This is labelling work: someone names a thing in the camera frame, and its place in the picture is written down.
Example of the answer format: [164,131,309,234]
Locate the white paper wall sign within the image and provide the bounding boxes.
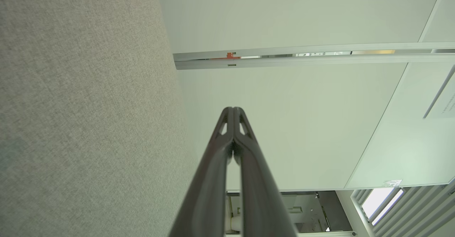
[423,64,455,120]

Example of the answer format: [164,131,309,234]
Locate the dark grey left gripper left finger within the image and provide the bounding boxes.
[169,107,234,237]

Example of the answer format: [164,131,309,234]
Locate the white slatted blind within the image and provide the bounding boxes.
[350,178,455,237]

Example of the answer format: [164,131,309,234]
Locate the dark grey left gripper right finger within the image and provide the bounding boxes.
[233,107,298,237]

